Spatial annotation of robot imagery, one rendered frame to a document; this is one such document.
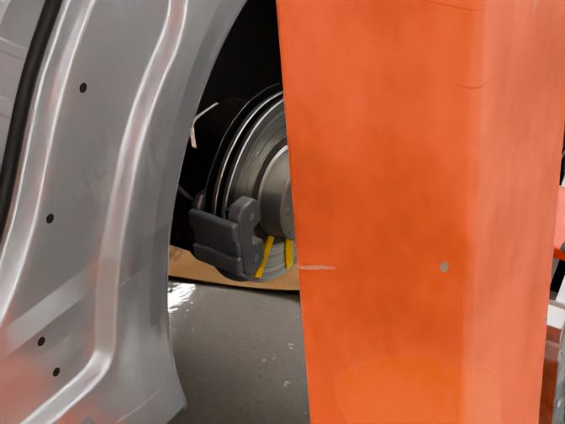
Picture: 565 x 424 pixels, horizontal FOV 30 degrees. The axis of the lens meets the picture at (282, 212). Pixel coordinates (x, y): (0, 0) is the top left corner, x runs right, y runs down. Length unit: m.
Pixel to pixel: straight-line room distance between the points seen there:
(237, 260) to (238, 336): 1.15
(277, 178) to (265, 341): 1.12
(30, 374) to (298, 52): 0.64
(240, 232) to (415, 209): 0.84
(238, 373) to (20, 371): 1.43
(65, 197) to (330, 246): 0.45
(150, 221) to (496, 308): 0.57
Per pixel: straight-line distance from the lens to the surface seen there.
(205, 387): 2.62
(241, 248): 1.60
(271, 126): 1.64
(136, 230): 1.28
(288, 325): 2.76
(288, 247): 1.77
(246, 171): 1.61
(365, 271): 0.82
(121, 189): 1.25
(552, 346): 1.29
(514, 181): 0.79
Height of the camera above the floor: 1.79
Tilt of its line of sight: 34 degrees down
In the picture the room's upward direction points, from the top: 5 degrees counter-clockwise
